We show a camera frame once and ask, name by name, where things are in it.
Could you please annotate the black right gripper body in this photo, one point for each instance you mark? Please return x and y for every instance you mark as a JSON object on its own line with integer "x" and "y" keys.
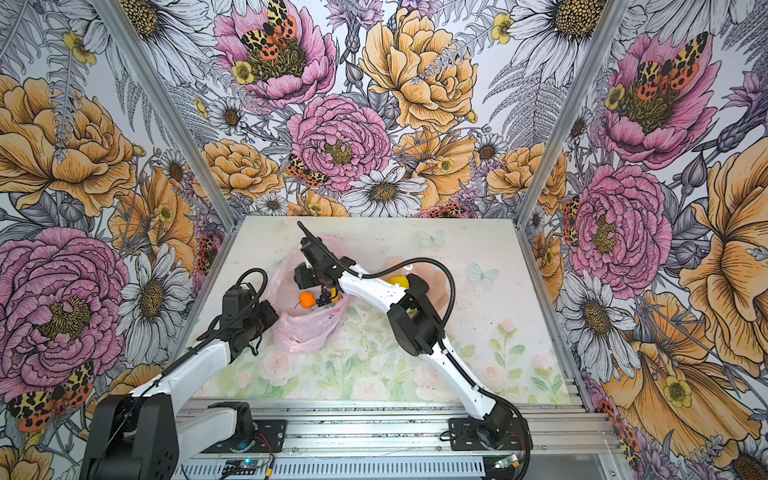
{"x": 310, "y": 275}

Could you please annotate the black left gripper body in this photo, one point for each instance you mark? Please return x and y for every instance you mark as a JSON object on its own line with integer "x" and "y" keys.
{"x": 260, "y": 319}

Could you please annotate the pink printed plastic bag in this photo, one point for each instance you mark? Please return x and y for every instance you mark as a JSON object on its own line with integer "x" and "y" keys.
{"x": 300, "y": 330}

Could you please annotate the fake orange tangerine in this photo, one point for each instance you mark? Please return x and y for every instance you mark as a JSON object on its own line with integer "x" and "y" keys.
{"x": 307, "y": 300}

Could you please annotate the fake yellow lemon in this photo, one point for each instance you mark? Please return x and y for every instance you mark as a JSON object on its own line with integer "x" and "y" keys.
{"x": 400, "y": 281}

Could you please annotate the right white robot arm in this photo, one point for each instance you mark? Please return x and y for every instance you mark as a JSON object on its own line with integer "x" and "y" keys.
{"x": 419, "y": 330}

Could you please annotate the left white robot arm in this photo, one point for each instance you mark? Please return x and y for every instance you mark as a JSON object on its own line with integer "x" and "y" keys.
{"x": 136, "y": 435}

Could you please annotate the left green circuit board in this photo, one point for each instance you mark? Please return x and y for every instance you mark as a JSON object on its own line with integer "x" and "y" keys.
{"x": 248, "y": 468}

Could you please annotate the green circuit board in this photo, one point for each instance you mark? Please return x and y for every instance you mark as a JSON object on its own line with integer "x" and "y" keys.
{"x": 511, "y": 461}
{"x": 248, "y": 468}

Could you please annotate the right green circuit board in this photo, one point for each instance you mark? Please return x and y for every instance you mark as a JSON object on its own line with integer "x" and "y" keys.
{"x": 511, "y": 461}

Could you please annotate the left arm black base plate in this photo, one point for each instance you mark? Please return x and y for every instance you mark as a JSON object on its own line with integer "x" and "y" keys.
{"x": 269, "y": 437}

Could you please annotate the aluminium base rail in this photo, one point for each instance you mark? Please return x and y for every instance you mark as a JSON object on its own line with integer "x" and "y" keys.
{"x": 361, "y": 428}

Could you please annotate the white ventilated cable duct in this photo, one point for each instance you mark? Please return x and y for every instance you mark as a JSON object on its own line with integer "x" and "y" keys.
{"x": 382, "y": 467}

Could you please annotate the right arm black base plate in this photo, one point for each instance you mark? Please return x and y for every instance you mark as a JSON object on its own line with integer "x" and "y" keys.
{"x": 469, "y": 434}

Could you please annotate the left aluminium corner post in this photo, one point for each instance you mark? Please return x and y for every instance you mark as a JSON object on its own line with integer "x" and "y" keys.
{"x": 118, "y": 24}

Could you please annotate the aluminium corner post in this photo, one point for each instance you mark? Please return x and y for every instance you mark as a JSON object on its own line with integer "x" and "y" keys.
{"x": 118, "y": 24}
{"x": 584, "y": 78}

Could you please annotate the right aluminium corner post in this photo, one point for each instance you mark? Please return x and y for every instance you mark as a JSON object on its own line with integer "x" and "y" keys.
{"x": 584, "y": 78}

